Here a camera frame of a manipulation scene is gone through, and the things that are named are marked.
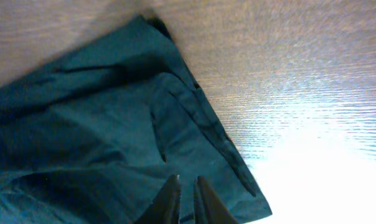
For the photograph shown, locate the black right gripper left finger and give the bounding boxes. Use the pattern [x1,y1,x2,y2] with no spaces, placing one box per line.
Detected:
[134,175,181,224]

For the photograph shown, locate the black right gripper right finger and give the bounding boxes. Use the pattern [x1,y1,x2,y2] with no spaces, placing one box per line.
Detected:
[194,176,239,224]

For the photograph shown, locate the dark green shorts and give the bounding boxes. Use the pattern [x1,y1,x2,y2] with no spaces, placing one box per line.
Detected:
[0,16,272,223]

